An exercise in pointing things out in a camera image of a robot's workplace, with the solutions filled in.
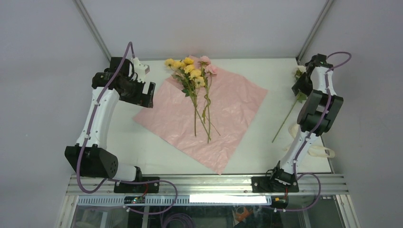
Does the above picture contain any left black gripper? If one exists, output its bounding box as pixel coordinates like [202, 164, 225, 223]
[119, 76, 154, 108]

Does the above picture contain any white fake flower stem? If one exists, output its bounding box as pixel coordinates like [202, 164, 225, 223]
[271, 65, 307, 143]

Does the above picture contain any yellow fake flower stem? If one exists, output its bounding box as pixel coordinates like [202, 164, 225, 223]
[164, 57, 208, 133]

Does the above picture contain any pink fake flower stem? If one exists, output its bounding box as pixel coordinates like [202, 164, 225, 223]
[199, 56, 218, 143]

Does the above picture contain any pink purple wrapping paper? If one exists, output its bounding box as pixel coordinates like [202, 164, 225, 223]
[134, 56, 267, 174]

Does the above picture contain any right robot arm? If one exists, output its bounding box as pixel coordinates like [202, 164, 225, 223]
[268, 54, 344, 192]

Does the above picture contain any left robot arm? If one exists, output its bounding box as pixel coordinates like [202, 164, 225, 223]
[65, 57, 155, 193]

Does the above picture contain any cream ribbon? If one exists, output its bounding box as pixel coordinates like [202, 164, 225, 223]
[288, 124, 336, 158]

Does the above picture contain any white led light bar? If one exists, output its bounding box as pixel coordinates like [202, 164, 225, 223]
[189, 194, 253, 204]

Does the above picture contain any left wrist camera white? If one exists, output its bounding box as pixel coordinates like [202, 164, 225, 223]
[132, 57, 150, 83]

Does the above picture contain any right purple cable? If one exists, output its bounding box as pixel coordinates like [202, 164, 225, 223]
[261, 51, 352, 212]

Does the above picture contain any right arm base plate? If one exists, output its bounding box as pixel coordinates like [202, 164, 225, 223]
[251, 176, 299, 193]

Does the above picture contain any aluminium front rail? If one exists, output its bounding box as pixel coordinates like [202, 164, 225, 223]
[66, 174, 349, 196]

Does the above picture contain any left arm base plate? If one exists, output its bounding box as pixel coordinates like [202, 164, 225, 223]
[114, 176, 160, 194]

